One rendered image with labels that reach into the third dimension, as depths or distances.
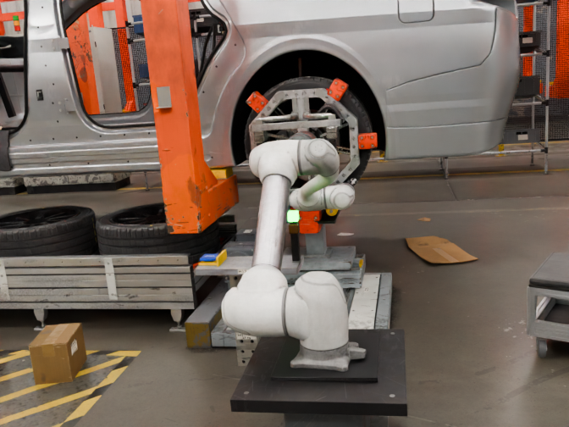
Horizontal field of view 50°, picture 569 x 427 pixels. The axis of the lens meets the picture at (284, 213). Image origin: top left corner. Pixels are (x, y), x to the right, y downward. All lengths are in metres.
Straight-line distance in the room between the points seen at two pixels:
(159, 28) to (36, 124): 1.21
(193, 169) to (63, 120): 1.10
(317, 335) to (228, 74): 1.74
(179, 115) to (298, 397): 1.44
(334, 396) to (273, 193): 0.74
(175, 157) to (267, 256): 0.93
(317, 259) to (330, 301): 1.44
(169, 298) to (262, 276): 1.18
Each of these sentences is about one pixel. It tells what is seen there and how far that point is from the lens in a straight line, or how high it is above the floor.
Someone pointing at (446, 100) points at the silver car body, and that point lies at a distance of 3.11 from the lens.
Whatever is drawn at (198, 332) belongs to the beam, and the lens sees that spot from 2.88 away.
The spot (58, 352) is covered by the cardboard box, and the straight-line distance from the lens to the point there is 2.79.
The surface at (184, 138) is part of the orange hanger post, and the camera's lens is 2.76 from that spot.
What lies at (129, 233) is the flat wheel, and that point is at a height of 0.48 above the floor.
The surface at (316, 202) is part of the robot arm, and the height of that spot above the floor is 0.63.
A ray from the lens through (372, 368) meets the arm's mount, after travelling 1.92.
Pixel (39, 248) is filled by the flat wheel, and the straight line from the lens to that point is 3.52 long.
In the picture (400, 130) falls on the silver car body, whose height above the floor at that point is 0.89.
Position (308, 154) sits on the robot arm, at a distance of 2.19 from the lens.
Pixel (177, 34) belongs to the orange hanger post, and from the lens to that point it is 2.76.
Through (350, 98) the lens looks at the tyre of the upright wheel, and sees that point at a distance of 3.10.
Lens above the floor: 1.19
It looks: 13 degrees down
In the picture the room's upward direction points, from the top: 4 degrees counter-clockwise
